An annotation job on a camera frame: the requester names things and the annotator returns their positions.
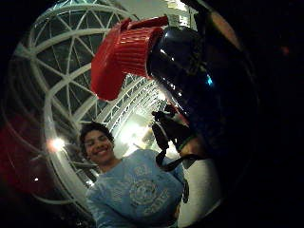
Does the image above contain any dark bottle with red cap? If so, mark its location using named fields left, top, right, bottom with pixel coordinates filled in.
left=89, top=15, right=255, bottom=179

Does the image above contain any the person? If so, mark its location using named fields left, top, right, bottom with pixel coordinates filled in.
left=78, top=122, right=191, bottom=228

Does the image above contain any round bright lamp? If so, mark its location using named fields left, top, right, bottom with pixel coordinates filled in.
left=47, top=136, right=67, bottom=154

